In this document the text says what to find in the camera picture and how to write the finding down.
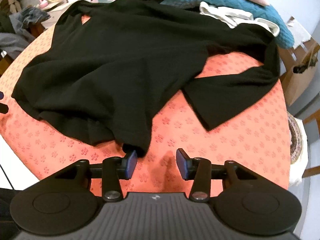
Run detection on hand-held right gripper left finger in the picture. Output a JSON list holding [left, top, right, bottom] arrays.
[[54, 150, 138, 202]]

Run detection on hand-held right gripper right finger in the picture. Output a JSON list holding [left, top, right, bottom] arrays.
[[176, 149, 260, 202]]

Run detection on black sweater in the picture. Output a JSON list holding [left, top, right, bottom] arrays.
[[11, 0, 280, 155]]

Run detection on orange flower-patterned tablecloth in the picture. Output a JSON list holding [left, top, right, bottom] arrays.
[[0, 15, 292, 198]]

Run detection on blue jeans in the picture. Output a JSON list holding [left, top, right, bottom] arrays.
[[20, 7, 50, 28]]

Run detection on round woven basket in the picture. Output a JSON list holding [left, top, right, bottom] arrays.
[[287, 112, 304, 164]]

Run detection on white cloth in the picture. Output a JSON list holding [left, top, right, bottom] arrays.
[[290, 117, 312, 186]]

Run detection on wooden slatted chair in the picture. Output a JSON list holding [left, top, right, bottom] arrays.
[[299, 106, 320, 179]]

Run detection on brown cardboard box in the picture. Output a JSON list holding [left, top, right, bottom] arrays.
[[277, 17, 320, 105]]

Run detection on white garment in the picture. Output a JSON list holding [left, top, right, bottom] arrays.
[[199, 1, 280, 37]]

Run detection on teal knitted sweater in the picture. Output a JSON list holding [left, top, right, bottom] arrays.
[[160, 0, 295, 49]]

